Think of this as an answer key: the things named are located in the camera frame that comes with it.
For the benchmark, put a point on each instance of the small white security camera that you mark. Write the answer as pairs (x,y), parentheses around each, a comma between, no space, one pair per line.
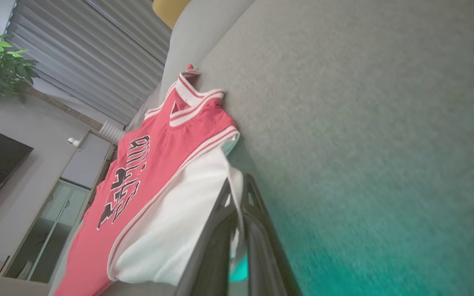
(73,142)

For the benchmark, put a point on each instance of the grey pleated curtain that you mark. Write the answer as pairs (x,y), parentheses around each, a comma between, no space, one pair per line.
(97,45)

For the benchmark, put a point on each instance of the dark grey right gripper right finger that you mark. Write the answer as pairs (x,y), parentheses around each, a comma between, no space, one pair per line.
(266,255)

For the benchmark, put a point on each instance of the grey wood TV cabinet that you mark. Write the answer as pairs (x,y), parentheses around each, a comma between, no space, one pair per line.
(84,160)

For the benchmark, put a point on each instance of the yellow sofa back cushion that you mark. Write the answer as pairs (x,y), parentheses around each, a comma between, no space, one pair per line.
(169,10)

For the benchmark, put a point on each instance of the small grey back cushion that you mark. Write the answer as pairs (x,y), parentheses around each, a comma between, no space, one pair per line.
(196,37)

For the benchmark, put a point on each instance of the red white basketball jersey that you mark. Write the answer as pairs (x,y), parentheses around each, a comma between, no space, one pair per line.
(146,197)

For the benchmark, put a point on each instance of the grey and yellow sofa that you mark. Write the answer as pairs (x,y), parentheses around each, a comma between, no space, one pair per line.
(364,123)

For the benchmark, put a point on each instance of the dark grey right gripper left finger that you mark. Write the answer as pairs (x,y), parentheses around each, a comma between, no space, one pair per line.
(212,255)

